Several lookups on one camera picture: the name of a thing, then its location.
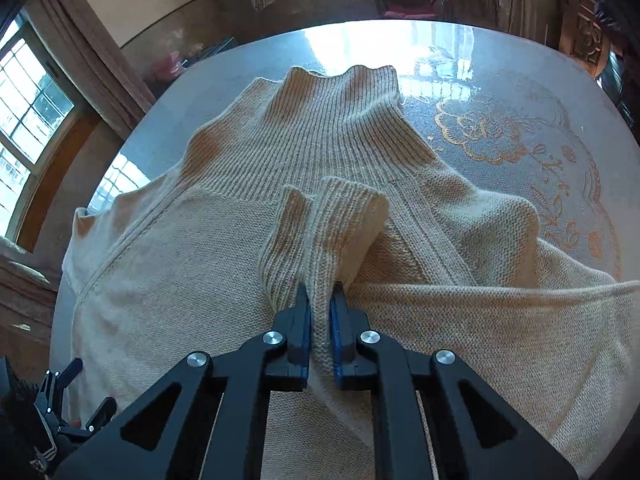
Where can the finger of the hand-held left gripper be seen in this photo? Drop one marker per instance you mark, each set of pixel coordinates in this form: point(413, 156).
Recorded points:
point(95, 422)
point(62, 377)

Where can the white-framed barred window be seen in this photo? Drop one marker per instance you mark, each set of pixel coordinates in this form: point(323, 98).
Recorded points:
point(30, 125)

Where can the carved wooden door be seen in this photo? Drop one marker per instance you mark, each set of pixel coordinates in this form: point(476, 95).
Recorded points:
point(582, 25)

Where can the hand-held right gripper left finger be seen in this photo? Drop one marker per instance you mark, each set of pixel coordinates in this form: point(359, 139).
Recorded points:
point(300, 330)

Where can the black glossy object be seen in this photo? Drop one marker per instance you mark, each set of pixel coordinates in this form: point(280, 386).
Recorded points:
point(620, 90)

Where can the pink plastic bag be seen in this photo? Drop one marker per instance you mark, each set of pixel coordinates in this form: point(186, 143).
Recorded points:
point(167, 66)

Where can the cream knit sweater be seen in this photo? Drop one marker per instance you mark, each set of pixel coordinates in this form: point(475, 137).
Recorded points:
point(200, 270)

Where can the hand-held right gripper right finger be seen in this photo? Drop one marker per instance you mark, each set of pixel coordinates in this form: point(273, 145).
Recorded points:
point(336, 340)

